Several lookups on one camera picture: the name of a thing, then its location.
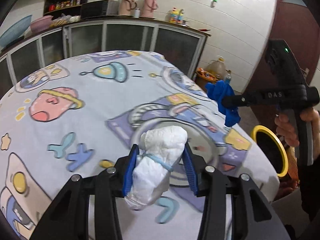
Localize white tissue ball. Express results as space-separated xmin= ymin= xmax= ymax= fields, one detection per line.
xmin=125 ymin=126 xmax=188 ymax=210

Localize blue trash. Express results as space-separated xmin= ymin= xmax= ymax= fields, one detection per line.
xmin=205 ymin=80 xmax=241 ymax=127

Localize person's right forearm black sleeve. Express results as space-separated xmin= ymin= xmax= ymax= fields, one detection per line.
xmin=297 ymin=119 xmax=320 ymax=240

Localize yellow rimmed black trash bin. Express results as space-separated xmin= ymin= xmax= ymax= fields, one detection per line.
xmin=251 ymin=125 xmax=289 ymax=178

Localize kitchen counter cabinet glass doors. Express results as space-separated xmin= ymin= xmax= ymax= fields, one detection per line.
xmin=1 ymin=17 xmax=210 ymax=95

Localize person's right hand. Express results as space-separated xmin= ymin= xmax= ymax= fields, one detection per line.
xmin=274 ymin=107 xmax=320 ymax=148

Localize small water bottle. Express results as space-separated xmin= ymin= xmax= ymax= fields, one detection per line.
xmin=225 ymin=70 xmax=232 ymax=84

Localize dark red wooden door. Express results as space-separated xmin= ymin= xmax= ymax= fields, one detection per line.
xmin=246 ymin=0 xmax=320 ymax=93

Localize cartoon printed tablecloth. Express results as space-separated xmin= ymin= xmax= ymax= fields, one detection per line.
xmin=1 ymin=50 xmax=279 ymax=239

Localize large cooking oil jug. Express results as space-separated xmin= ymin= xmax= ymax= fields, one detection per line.
xmin=205 ymin=56 xmax=227 ymax=80

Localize brown waste basket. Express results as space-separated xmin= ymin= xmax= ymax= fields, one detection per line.
xmin=195 ymin=68 xmax=218 ymax=92

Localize yellow detergent bottles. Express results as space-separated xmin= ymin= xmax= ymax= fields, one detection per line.
xmin=169 ymin=7 xmax=184 ymax=24

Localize black microwave oven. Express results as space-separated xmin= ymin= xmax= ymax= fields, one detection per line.
xmin=80 ymin=0 xmax=119 ymax=19

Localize pink thermos left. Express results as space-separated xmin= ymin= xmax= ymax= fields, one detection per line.
xmin=119 ymin=0 xmax=137 ymax=16

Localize pink thermos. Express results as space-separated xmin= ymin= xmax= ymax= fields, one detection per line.
xmin=141 ymin=0 xmax=158 ymax=18
xmin=119 ymin=0 xmax=137 ymax=16

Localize pink plastic basin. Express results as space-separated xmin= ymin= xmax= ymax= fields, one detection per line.
xmin=30 ymin=15 xmax=53 ymax=34

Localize pink thermos right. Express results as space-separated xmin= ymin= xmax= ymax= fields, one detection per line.
xmin=141 ymin=0 xmax=158 ymax=18

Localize black spice shelf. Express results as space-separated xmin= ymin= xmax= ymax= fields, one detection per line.
xmin=43 ymin=0 xmax=88 ymax=20

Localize blue plastic basin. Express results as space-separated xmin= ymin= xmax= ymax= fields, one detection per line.
xmin=0 ymin=15 xmax=32 ymax=47

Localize green white wall brush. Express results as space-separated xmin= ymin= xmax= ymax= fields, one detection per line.
xmin=211 ymin=0 xmax=217 ymax=8

